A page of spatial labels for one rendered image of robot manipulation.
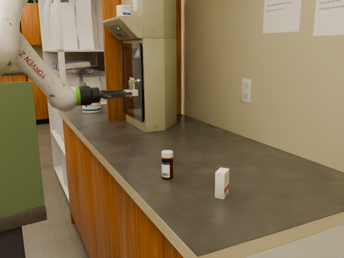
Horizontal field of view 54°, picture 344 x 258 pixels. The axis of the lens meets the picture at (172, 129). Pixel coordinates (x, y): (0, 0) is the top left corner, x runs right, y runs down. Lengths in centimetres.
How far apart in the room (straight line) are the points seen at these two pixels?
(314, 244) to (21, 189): 78
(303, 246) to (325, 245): 8
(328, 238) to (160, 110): 106
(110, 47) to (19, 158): 119
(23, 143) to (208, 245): 53
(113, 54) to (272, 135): 101
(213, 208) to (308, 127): 63
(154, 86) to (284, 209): 99
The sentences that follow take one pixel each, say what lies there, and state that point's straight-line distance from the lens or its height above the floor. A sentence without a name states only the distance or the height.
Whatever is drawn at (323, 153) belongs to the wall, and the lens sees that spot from 140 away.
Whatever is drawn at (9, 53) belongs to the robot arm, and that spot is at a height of 135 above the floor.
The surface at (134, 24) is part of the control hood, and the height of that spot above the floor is 147.
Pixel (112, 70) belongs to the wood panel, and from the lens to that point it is 203.
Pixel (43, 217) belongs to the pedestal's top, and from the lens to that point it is 103.
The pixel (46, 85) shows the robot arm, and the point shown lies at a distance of 148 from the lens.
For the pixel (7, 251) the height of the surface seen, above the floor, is 81.
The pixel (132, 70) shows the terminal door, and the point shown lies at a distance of 183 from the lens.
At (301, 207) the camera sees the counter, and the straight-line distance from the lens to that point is 100.
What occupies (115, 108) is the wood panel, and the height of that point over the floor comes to 101.
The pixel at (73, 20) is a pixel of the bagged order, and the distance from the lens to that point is 302.
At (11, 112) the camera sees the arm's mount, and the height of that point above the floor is 121.
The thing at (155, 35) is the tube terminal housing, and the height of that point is 142.
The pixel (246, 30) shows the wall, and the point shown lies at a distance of 170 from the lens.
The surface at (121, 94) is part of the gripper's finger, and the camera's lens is 168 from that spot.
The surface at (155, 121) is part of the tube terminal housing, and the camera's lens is 176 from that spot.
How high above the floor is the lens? 136
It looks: 13 degrees down
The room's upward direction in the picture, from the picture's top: straight up
